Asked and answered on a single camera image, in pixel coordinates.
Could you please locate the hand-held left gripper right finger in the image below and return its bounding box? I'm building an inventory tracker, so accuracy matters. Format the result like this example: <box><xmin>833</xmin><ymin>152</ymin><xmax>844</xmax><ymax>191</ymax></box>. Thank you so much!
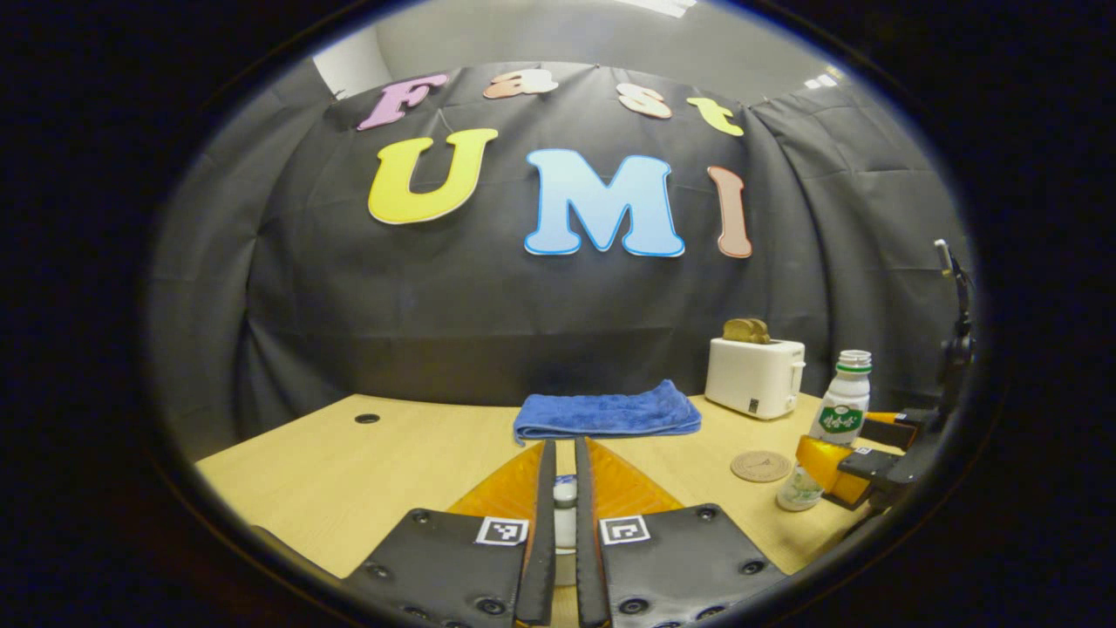
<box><xmin>574</xmin><ymin>436</ymin><xmax>790</xmax><ymax>628</ymax></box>

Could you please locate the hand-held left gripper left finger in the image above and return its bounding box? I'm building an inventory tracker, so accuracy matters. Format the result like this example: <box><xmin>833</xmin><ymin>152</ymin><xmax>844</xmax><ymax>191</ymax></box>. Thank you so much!
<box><xmin>344</xmin><ymin>439</ymin><xmax>557</xmax><ymax>628</ymax></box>

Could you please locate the white ceramic teacup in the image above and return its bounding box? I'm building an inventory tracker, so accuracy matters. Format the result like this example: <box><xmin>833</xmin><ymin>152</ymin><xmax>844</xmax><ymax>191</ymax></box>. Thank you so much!
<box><xmin>555</xmin><ymin>508</ymin><xmax>578</xmax><ymax>587</ymax></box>

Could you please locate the white plastic water bottle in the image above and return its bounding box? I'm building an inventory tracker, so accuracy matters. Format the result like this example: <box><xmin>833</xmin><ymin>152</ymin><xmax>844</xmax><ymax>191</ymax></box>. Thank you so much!
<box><xmin>776</xmin><ymin>350</ymin><xmax>873</xmax><ymax>513</ymax></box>

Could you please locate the round cork coaster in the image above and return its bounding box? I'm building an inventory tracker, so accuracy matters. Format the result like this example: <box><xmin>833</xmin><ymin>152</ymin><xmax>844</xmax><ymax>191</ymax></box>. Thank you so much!
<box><xmin>731</xmin><ymin>450</ymin><xmax>793</xmax><ymax>483</ymax></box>

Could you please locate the folded blue towel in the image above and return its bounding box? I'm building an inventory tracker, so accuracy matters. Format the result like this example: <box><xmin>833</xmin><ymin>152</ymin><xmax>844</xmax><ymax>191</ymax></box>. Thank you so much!
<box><xmin>513</xmin><ymin>379</ymin><xmax>703</xmax><ymax>446</ymax></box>

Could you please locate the white toaster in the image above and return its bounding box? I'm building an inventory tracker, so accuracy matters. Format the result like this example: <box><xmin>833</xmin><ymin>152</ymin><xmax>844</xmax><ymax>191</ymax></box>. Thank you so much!
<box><xmin>704</xmin><ymin>338</ymin><xmax>806</xmax><ymax>420</ymax></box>

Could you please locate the black backdrop cloth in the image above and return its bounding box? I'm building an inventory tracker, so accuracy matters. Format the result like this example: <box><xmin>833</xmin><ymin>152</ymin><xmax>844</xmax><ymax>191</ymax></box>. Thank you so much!
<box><xmin>144</xmin><ymin>61</ymin><xmax>973</xmax><ymax>463</ymax></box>

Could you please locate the ceiling light panel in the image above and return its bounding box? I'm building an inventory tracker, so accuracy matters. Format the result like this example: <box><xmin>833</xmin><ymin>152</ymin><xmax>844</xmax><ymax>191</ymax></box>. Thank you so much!
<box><xmin>619</xmin><ymin>0</ymin><xmax>698</xmax><ymax>18</ymax></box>

